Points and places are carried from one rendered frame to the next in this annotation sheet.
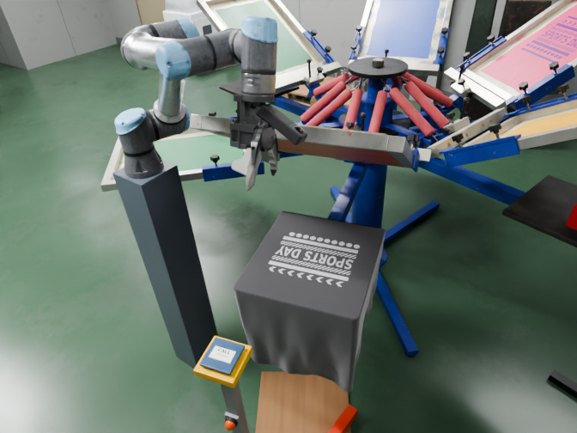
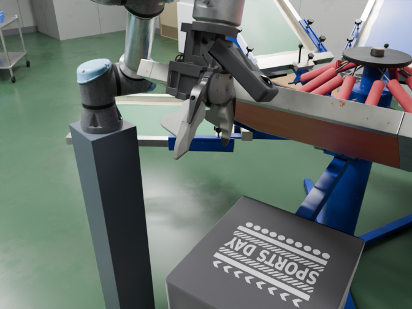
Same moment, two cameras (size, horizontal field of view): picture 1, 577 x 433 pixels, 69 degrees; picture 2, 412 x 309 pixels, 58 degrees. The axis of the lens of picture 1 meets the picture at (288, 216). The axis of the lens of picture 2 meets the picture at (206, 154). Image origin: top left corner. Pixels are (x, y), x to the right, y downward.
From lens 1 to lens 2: 39 cm
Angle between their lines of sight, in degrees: 11
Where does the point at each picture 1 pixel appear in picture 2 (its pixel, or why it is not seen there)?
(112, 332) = (56, 287)
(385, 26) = (386, 22)
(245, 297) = (177, 293)
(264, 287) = (202, 286)
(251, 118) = (200, 57)
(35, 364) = not seen: outside the picture
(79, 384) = not seen: outside the picture
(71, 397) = not seen: outside the picture
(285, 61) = (276, 45)
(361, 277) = (326, 300)
